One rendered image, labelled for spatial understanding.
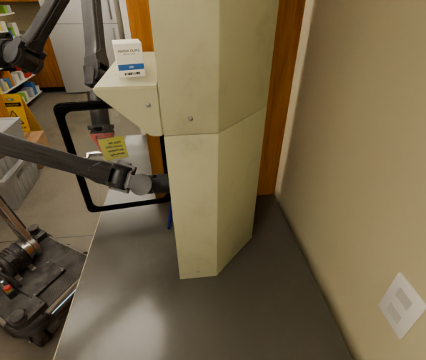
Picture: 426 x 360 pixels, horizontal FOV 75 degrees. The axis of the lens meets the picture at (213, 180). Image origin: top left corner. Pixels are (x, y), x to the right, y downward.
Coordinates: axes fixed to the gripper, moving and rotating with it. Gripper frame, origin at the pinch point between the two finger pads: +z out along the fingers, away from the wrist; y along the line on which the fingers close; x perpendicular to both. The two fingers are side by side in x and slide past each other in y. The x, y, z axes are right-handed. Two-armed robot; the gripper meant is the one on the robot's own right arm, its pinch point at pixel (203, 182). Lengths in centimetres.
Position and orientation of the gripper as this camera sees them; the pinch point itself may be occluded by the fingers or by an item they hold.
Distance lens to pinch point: 82.7
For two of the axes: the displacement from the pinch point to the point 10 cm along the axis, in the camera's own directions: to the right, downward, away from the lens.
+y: -1.4, -5.6, 8.2
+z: 9.9, -0.3, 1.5
